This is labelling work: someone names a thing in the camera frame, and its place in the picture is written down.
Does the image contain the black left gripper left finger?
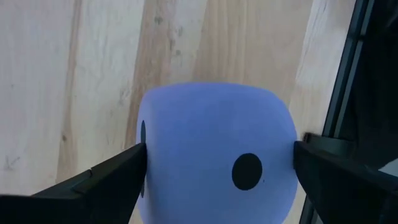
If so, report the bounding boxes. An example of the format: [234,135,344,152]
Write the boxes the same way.
[0,142,148,224]

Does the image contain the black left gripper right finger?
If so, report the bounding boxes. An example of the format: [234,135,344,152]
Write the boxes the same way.
[294,141,398,224]

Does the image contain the purple foam die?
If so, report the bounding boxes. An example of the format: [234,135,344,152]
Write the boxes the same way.
[136,82,299,224]

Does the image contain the black table frame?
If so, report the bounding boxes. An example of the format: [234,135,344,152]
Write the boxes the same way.
[298,0,398,224]

